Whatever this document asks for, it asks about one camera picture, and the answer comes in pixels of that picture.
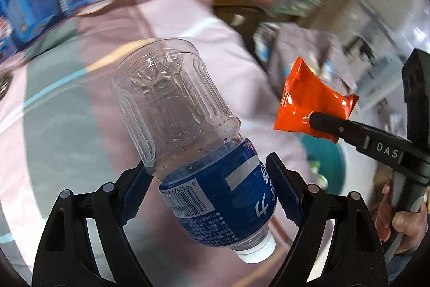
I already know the teal plastic bin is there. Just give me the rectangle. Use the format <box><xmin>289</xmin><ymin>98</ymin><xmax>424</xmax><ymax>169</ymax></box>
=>
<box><xmin>300</xmin><ymin>134</ymin><xmax>346</xmax><ymax>194</ymax></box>

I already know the grey garment with bow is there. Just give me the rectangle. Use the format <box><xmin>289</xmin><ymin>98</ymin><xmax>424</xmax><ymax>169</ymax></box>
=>
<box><xmin>253</xmin><ymin>21</ymin><xmax>358</xmax><ymax>99</ymax></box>

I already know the orange snack packet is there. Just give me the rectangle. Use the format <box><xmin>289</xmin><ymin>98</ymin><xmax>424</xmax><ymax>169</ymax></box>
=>
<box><xmin>273</xmin><ymin>56</ymin><xmax>359</xmax><ymax>144</ymax></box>

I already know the pink grey striped blanket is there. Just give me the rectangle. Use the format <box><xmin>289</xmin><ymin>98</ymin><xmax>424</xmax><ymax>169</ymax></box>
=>
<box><xmin>0</xmin><ymin>0</ymin><xmax>316</xmax><ymax>287</ymax></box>

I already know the person's right hand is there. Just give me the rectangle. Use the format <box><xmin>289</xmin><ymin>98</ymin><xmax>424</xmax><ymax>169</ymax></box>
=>
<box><xmin>374</xmin><ymin>181</ymin><xmax>430</xmax><ymax>256</ymax></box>

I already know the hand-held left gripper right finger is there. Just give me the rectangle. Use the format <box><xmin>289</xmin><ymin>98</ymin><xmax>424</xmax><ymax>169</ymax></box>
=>
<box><xmin>265</xmin><ymin>153</ymin><xmax>388</xmax><ymax>287</ymax></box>

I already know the person's blue jeans leg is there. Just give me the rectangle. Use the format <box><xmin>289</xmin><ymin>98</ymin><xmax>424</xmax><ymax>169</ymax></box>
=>
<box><xmin>386</xmin><ymin>251</ymin><xmax>417</xmax><ymax>284</ymax></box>

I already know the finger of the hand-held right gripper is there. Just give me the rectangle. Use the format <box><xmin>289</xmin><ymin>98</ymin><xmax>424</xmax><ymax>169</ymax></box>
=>
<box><xmin>308</xmin><ymin>111</ymin><xmax>370</xmax><ymax>148</ymax></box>

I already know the clear plastic bottle blue label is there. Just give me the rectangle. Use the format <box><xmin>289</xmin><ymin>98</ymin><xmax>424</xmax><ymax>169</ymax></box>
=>
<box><xmin>112</xmin><ymin>38</ymin><xmax>277</xmax><ymax>264</ymax></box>

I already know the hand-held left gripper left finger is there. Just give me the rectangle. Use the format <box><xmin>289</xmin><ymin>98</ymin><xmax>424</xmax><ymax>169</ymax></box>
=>
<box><xmin>32</xmin><ymin>161</ymin><xmax>155</xmax><ymax>287</ymax></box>

